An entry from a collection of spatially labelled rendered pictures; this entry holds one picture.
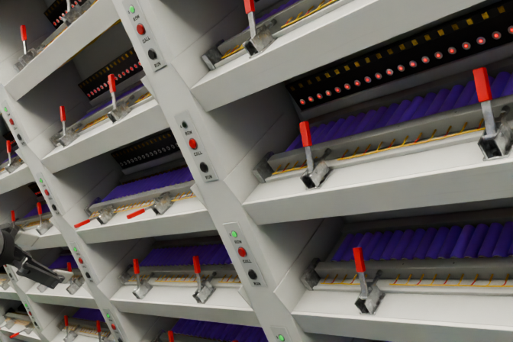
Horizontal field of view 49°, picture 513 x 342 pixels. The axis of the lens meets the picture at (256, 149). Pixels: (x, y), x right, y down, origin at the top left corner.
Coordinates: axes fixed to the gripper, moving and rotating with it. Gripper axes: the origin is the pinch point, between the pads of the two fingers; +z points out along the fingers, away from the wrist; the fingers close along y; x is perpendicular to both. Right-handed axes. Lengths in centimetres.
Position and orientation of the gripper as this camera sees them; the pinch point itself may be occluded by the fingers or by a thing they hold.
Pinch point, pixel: (49, 258)
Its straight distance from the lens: 140.2
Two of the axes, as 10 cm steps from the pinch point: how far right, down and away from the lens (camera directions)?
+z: 2.7, 3.0, 9.2
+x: 6.3, -7.7, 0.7
